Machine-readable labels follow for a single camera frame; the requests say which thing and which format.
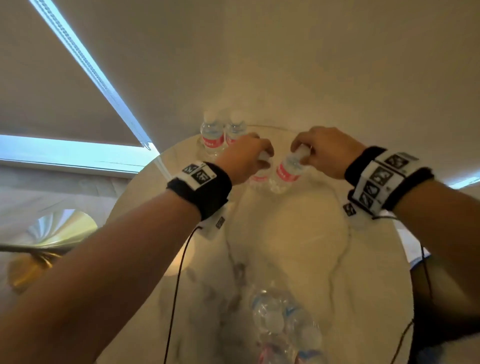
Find person's left hand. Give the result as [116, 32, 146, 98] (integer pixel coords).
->
[215, 131, 275, 187]

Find person's right hand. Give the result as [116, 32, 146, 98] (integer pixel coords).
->
[290, 125, 368, 181]

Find water bottle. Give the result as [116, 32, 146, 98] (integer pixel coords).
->
[245, 149, 273, 192]
[224, 111, 248, 147]
[269, 144, 312, 195]
[199, 111, 226, 155]

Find water bottles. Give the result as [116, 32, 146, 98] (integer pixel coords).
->
[245, 286, 327, 364]

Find person's right forearm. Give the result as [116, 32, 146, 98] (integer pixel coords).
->
[391, 178, 480, 316]

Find person's left forearm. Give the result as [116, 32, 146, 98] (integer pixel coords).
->
[0, 189, 203, 364]

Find black right wristband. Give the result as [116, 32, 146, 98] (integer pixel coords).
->
[344, 146, 436, 213]

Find black wristband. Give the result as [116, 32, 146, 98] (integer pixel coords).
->
[344, 146, 436, 213]
[166, 161, 233, 221]

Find white left wrist marker tag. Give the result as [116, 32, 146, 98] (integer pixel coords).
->
[181, 161, 218, 187]

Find white wrist marker tag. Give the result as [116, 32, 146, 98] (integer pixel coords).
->
[350, 151, 421, 218]
[181, 161, 218, 187]

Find black left wristband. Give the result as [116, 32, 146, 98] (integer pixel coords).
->
[166, 161, 233, 221]

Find white right wrist marker tag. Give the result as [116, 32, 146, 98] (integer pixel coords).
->
[350, 151, 421, 218]

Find beige roller blind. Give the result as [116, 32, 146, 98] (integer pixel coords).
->
[56, 0, 480, 188]
[0, 0, 145, 148]

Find white marble table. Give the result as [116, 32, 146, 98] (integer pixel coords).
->
[95, 125, 415, 364]

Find glass window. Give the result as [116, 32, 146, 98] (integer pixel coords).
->
[0, 134, 162, 179]

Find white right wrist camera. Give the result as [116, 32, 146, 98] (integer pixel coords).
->
[341, 198, 376, 230]

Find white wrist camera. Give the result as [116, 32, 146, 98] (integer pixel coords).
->
[194, 200, 236, 241]
[341, 198, 376, 230]

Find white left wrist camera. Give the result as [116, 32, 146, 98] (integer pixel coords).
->
[194, 200, 236, 241]

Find black left camera cable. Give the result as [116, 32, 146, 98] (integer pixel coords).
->
[163, 224, 203, 364]

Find black camera cable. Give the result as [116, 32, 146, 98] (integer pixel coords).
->
[163, 224, 203, 364]
[373, 213, 434, 364]

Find black right camera cable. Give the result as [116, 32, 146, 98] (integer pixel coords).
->
[373, 213, 434, 364]

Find gold flared pedestal base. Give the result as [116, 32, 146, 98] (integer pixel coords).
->
[0, 208, 99, 293]

